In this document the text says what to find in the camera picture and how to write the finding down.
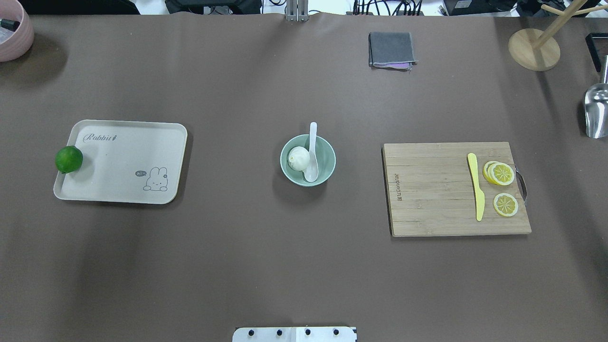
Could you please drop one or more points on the white ceramic spoon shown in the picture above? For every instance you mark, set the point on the white ceramic spoon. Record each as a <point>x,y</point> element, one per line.
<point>311,172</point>

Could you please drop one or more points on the white steamed bun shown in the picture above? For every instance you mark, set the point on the white steamed bun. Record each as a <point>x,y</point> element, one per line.
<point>298,158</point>

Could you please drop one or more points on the light green bowl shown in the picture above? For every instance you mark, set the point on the light green bowl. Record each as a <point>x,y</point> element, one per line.
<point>325,155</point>

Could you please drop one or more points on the pink bowl with ice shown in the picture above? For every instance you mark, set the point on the pink bowl with ice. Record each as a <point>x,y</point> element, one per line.
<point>15,44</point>

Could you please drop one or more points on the bamboo cutting board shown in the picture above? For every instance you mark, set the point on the bamboo cutting board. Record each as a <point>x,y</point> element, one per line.
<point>430,191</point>

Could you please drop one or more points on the folded grey cloth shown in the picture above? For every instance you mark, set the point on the folded grey cloth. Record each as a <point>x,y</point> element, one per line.
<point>391,50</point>

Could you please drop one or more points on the cream rabbit tray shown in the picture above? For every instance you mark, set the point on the cream rabbit tray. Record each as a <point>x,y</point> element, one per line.
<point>125,162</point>

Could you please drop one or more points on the yellow plastic knife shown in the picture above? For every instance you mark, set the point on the yellow plastic knife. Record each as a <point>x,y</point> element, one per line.
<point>479,195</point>

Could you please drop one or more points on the lemon slice stack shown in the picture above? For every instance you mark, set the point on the lemon slice stack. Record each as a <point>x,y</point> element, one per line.
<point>498,173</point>

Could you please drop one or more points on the single lemon slice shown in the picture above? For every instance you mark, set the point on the single lemon slice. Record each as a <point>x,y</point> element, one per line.
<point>505,205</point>

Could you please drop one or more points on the green lime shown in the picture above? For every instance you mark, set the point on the green lime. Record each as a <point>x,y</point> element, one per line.
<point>68,159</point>

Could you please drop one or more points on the wooden mug tree stand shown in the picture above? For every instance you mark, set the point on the wooden mug tree stand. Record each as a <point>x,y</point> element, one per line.
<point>536,49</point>

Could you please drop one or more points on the metal scoop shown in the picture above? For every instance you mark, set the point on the metal scoop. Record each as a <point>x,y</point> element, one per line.
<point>596,105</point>

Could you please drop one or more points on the dark tray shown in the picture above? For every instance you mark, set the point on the dark tray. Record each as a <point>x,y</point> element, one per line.
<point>597,44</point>

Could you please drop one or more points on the metal black-tipped tube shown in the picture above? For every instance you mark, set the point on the metal black-tipped tube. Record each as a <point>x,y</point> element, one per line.
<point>9,25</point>

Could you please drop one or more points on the aluminium frame post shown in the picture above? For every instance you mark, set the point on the aluminium frame post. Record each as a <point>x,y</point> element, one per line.
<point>297,10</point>

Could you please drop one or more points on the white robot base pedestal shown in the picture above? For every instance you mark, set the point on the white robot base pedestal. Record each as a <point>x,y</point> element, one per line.
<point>296,334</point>

